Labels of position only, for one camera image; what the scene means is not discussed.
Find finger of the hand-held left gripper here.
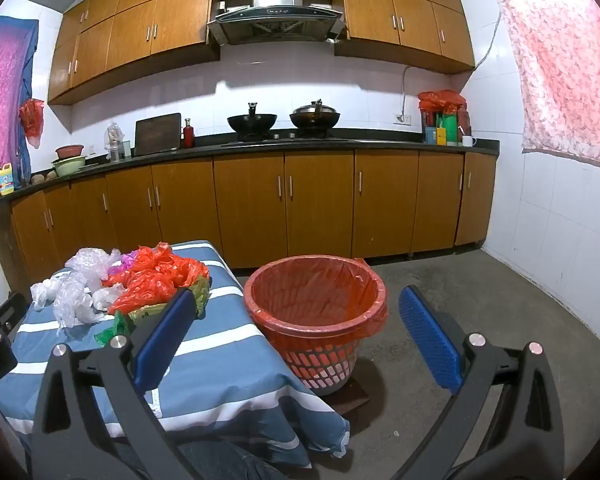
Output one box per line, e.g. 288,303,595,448
0,292,31,334

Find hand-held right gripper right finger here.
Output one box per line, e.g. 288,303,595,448
395,285,566,480

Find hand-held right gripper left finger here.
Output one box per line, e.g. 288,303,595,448
30,287,198,480

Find red plastic bag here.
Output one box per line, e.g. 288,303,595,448
19,98,46,150
160,256,211,293
105,267,178,316
130,242,175,275

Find large clear plastic bag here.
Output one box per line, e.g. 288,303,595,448
52,272,106,332

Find red waste basket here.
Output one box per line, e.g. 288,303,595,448
243,256,388,396

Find small white plastic bag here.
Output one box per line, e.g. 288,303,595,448
30,277,63,311

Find yellow-green plastic bag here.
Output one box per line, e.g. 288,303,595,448
127,275,212,322

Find blue striped tablecloth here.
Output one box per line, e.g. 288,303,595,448
0,240,351,468

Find crinkled clear plastic bag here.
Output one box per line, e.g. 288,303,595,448
65,247,123,281

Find wooden board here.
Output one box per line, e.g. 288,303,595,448
330,375,372,416

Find green basin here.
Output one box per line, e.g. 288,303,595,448
51,156,87,177

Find wooden base cabinets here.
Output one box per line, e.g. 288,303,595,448
0,152,498,291

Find hanging red plastic bag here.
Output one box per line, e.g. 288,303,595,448
19,98,46,150

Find clear bag with jar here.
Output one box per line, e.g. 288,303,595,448
105,121,127,162

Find dark cutting board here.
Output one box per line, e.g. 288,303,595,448
134,113,182,156

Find purple and blue cloth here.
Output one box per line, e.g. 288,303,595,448
0,16,40,204

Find green box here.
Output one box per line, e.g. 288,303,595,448
440,112,460,145

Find black gas stove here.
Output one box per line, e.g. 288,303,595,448
222,132,348,147

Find red bag over boxes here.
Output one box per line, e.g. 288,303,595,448
418,90,467,113

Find wok with lid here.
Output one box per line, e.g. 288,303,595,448
289,100,342,133

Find pink floral curtain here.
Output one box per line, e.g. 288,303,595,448
487,0,600,170

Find steel range hood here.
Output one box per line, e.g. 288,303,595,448
207,0,346,46

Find black wok with handle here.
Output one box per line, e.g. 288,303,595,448
227,102,278,136

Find white cable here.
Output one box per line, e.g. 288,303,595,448
400,7,502,121

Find wooden wall cabinets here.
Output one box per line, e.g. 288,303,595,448
47,0,476,106

